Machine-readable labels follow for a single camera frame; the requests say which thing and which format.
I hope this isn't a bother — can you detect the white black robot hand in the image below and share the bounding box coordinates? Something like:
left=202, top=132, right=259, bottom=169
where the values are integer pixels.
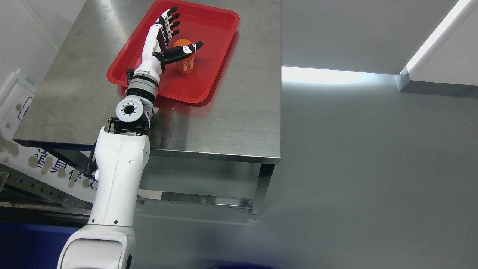
left=127, top=6, right=204, bottom=81

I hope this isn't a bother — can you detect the orange cylindrical capacitor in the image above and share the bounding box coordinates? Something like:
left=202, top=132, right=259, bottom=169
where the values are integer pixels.
left=174, top=38, right=194, bottom=75

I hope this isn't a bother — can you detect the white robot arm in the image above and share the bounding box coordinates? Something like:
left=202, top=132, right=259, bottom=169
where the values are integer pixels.
left=58, top=72, right=160, bottom=269

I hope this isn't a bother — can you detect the grey metal shelf rack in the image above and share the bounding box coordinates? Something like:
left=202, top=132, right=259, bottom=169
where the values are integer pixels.
left=1, top=164, right=144, bottom=228

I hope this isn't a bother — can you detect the red plastic tray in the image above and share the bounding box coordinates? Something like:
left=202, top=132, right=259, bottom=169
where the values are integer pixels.
left=106, top=0, right=240, bottom=105

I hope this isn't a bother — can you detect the stainless steel table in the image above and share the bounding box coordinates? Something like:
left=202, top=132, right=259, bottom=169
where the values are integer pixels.
left=13, top=0, right=281, bottom=215

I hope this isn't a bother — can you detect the white sign with blue characters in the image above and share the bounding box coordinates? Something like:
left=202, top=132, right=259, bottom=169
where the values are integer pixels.
left=0, top=69, right=99, bottom=204

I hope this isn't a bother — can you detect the white wall partition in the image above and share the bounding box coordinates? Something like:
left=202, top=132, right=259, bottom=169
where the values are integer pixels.
left=396, top=0, right=477, bottom=98

